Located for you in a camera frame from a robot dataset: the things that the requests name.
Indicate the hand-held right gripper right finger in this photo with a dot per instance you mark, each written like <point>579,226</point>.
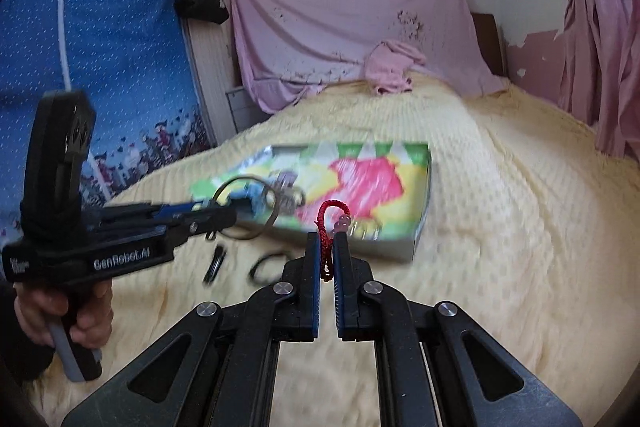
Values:
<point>341,287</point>

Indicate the pink hanging sheet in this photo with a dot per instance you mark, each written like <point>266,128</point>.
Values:
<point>325,17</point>

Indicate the person's left hand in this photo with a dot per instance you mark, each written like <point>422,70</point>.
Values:
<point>37,312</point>

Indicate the silver bangle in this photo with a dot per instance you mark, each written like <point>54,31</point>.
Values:
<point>274,214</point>

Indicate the blue child smartwatch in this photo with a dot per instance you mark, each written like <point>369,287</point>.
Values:
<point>257,199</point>

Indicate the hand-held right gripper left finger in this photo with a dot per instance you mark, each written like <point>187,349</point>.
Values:
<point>314,287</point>

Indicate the blue dotted wardrobe cover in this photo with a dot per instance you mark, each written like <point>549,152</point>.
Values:
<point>125,57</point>

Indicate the pink hair claw clip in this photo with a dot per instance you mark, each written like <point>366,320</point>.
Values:
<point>287,187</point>

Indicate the yellow dotted blanket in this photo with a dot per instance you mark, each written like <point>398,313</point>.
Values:
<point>475,232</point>

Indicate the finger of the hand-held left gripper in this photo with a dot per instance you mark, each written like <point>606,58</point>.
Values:
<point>205,223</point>
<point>185,208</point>

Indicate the black hair clip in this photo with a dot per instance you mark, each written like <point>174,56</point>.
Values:
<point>215,264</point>

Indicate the pink crumpled towel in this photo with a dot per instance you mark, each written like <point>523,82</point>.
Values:
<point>392,67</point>

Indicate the wooden cabinet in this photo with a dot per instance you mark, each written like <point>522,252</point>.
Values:
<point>212,57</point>

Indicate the pink curtain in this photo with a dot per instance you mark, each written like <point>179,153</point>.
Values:
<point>600,57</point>

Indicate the grey tray with colourful lining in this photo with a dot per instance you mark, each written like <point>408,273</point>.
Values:
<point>370,187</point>

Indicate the brown headboard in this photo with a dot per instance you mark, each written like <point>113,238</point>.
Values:
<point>490,42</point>

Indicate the grey drawer unit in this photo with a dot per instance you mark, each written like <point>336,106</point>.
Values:
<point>242,109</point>

